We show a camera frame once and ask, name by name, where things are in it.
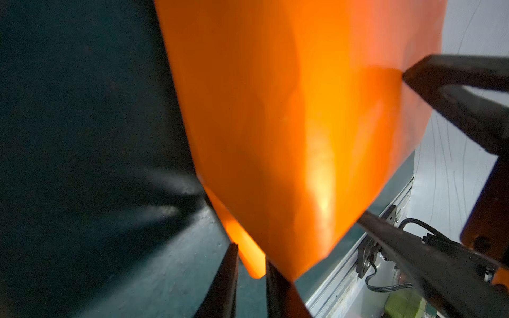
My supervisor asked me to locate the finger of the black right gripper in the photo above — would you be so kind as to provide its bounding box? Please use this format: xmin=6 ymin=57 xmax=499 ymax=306
xmin=402 ymin=54 xmax=508 ymax=156

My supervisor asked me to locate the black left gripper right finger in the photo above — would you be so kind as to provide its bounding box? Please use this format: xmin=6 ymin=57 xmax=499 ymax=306
xmin=266 ymin=259 xmax=312 ymax=318

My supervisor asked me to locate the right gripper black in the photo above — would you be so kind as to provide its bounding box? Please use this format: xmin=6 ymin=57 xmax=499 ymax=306
xmin=357 ymin=156 xmax=508 ymax=317

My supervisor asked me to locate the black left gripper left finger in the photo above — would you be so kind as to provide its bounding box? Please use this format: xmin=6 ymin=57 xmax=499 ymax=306
xmin=194 ymin=243 xmax=239 ymax=318

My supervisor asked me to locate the orange wrapping paper sheet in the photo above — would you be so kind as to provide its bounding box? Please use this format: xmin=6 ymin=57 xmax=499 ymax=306
xmin=155 ymin=1 xmax=447 ymax=281

